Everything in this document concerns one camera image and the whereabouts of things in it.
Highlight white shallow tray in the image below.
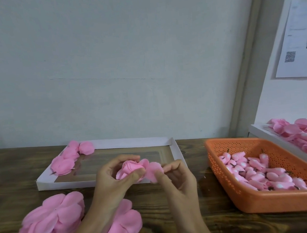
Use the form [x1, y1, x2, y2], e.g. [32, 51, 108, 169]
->
[32, 131, 188, 195]

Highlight person's right hand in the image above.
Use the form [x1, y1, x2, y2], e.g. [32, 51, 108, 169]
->
[153, 158, 205, 227]

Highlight group of finished pink roses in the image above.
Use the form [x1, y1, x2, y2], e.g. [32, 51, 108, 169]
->
[47, 138, 98, 177]

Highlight orange plastic basket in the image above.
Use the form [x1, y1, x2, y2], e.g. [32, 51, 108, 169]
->
[204, 129, 307, 221]

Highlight pink rose being assembled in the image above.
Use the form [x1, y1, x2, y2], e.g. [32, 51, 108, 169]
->
[114, 156, 165, 188]

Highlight grey door frame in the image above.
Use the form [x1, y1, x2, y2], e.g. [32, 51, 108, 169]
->
[215, 0, 307, 139]

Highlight pile of pink petals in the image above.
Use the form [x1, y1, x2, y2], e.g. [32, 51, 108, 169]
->
[266, 115, 307, 172]

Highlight person's right forearm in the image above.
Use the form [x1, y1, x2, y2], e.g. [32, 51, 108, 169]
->
[175, 210, 219, 233]

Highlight person's left hand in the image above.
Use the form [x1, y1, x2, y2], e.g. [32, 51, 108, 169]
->
[87, 152, 152, 223]

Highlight pink rose buds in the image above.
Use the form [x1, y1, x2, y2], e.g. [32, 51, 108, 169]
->
[218, 144, 307, 200]

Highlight stack of pink petals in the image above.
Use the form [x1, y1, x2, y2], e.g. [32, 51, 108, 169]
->
[90, 198, 145, 233]
[14, 190, 88, 233]

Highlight white paper notice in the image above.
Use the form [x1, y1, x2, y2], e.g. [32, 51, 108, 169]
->
[268, 0, 307, 81]

